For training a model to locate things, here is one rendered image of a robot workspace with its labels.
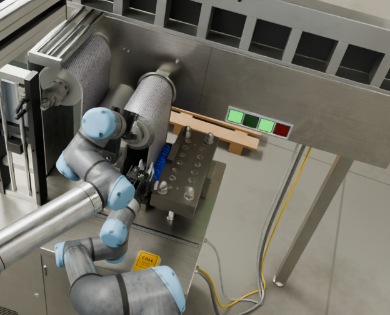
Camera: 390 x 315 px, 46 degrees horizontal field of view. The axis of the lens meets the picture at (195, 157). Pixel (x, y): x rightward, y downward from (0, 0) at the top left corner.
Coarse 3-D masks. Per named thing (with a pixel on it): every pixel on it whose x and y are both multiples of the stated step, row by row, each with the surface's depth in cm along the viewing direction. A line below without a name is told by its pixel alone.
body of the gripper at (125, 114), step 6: (114, 108) 125; (120, 108) 125; (126, 114) 129; (132, 114) 131; (138, 114) 136; (126, 120) 131; (132, 120) 131; (126, 126) 126; (126, 132) 132; (126, 138) 132
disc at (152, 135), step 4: (140, 116) 144; (140, 120) 145; (144, 120) 145; (144, 124) 146; (148, 124) 146; (148, 128) 147; (152, 128) 146; (152, 132) 147; (152, 136) 148; (148, 140) 150; (152, 140) 149; (144, 144) 152; (148, 144) 151; (132, 148) 154; (136, 148) 154; (140, 148) 153; (144, 148) 153
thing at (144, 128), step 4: (140, 124) 146; (144, 128) 146; (144, 132) 147; (148, 132) 147; (144, 136) 148; (148, 136) 148; (144, 140) 150; (128, 144) 153; (132, 144) 152; (136, 144) 152; (140, 144) 151
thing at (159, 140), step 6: (168, 114) 170; (168, 120) 174; (162, 126) 166; (162, 132) 170; (156, 138) 160; (162, 138) 174; (156, 144) 164; (162, 144) 178; (150, 150) 155; (156, 150) 167; (150, 156) 158; (156, 156) 172
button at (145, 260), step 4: (140, 252) 155; (144, 252) 155; (148, 252) 156; (140, 256) 154; (144, 256) 154; (148, 256) 155; (152, 256) 155; (156, 256) 155; (136, 260) 153; (140, 260) 153; (144, 260) 153; (148, 260) 154; (152, 260) 154; (156, 260) 154; (136, 264) 152; (140, 264) 152; (144, 264) 152; (148, 264) 152; (152, 264) 153; (156, 264) 153; (136, 268) 151; (140, 268) 151; (144, 268) 151
